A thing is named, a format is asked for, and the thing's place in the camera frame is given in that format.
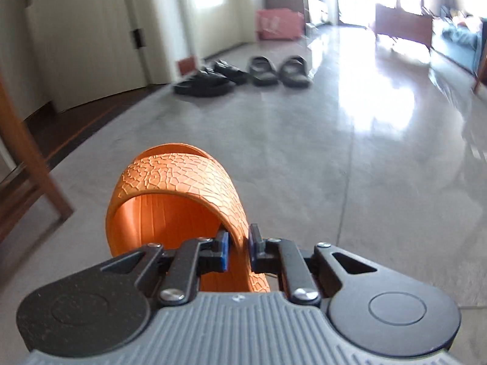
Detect orange slide slipper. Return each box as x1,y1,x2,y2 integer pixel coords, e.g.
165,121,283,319
105,143,270,293

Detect brown wooden shoe rack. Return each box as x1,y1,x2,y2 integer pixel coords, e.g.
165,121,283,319
1,87,73,240

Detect dark slide sandal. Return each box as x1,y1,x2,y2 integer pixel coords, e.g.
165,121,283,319
278,55,311,89
248,56,279,87

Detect black sandal far left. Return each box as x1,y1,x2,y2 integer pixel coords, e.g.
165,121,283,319
173,68,234,98

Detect black sandal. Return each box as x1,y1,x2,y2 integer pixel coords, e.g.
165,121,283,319
173,68,234,98
211,59,248,86

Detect white closet door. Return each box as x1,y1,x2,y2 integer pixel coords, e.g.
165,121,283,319
26,0,146,111

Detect teal sofa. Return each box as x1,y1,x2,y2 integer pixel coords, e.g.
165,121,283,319
432,6,486,76

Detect brown wooden bench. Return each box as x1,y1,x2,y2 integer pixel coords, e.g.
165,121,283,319
373,4,433,50

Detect pink cardboard box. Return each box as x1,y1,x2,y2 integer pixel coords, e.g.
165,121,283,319
256,8,305,40

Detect wooden cabinet with clutter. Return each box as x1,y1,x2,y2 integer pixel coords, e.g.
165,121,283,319
264,0,310,24

